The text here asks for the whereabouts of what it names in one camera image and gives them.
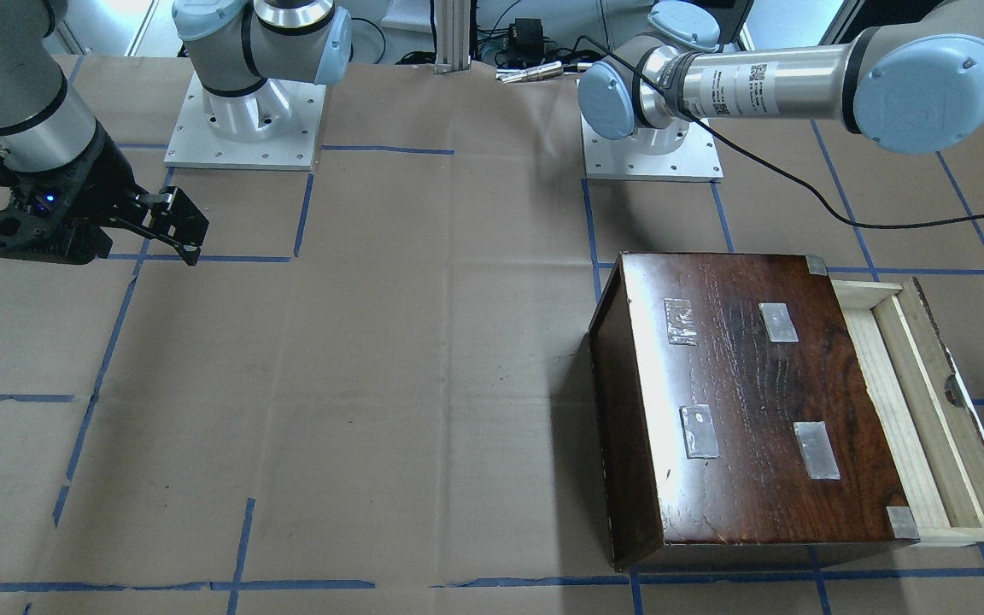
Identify brown paper table cover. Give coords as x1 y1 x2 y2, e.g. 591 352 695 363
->
0 56 984 614

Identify aluminium frame post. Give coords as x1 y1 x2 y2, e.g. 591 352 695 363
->
430 0 477 75

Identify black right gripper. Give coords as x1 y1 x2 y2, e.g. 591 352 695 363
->
0 128 208 267

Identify light wooden drawer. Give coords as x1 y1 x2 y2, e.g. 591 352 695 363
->
833 278 984 548

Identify black power adapter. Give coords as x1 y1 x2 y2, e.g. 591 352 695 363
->
508 17 544 54

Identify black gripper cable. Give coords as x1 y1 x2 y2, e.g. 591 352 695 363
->
576 36 984 230

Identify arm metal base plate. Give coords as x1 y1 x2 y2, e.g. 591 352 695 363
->
583 120 723 182
164 75 328 172

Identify dark wooden drawer cabinet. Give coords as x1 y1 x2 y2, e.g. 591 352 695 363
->
587 252 917 571

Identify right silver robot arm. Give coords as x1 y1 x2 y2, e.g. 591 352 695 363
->
0 1 352 265

